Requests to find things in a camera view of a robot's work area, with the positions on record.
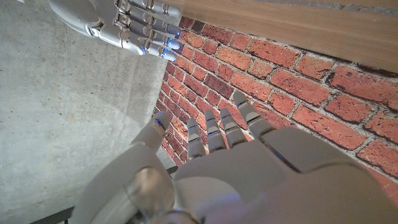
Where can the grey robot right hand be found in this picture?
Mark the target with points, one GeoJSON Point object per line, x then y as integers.
{"type": "Point", "coordinates": [109, 18]}

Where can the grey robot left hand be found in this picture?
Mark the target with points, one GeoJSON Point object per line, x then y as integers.
{"type": "Point", "coordinates": [248, 180]}

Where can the red brick print backdrop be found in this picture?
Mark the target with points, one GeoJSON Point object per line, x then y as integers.
{"type": "Point", "coordinates": [280, 81]}

